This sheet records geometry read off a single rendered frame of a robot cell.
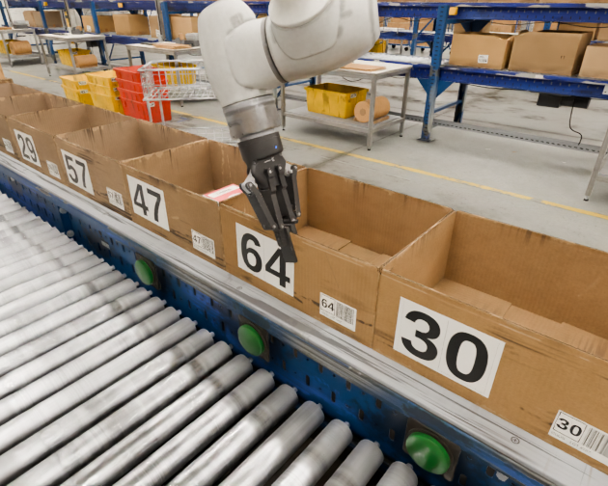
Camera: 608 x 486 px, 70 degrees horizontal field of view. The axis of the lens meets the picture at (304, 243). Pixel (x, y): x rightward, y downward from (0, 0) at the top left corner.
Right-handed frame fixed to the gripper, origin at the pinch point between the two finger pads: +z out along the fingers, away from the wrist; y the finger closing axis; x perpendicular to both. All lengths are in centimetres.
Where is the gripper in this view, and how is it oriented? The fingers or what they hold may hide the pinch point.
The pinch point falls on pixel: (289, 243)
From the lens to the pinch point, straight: 81.1
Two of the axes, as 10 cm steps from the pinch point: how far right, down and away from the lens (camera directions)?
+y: -6.5, 3.8, -6.6
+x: 7.2, 0.0, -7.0
